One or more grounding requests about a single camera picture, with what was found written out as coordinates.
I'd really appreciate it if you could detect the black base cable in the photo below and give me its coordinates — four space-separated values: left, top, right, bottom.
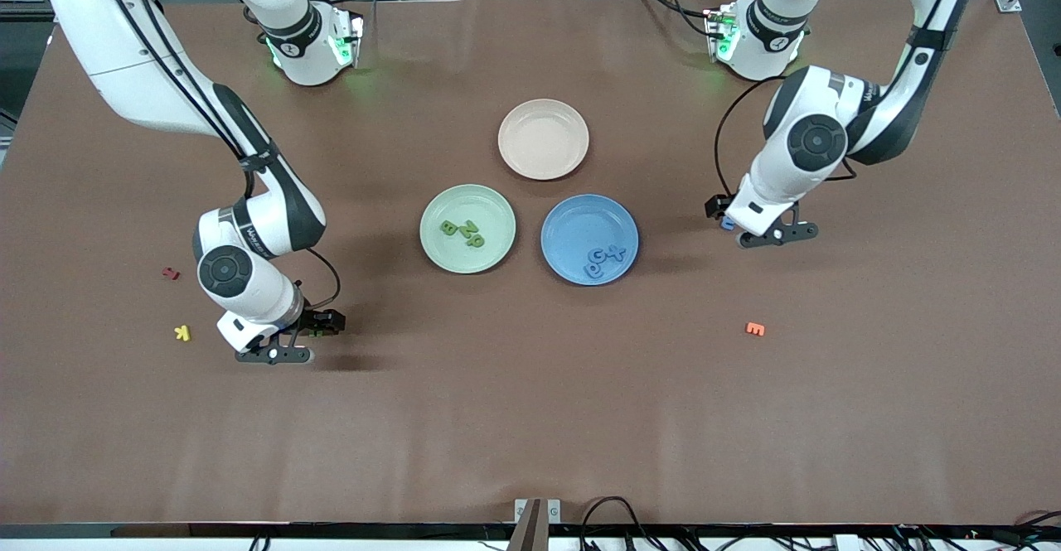
634 0 715 38

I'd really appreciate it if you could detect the grey metal bracket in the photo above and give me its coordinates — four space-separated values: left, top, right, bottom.
514 498 562 527

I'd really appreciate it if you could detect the beige plate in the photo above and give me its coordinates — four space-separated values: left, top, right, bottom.
497 99 591 181

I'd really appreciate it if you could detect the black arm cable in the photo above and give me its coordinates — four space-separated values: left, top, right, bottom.
714 0 971 200
99 0 342 312

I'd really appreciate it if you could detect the blue plate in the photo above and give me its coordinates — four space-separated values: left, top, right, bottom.
540 194 640 287

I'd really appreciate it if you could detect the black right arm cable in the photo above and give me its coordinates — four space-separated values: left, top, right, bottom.
99 0 342 312

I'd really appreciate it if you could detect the brown post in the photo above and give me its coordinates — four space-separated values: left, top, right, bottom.
507 499 541 551

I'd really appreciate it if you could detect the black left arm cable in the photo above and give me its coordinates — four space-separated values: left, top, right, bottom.
714 0 971 200

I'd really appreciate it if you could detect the brown table cover sheet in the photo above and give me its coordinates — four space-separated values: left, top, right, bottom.
0 0 1061 527

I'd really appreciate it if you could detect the black cable loop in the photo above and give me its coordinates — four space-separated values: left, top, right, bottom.
579 496 643 551

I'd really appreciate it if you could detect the green plate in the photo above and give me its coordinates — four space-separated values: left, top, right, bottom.
419 184 517 275

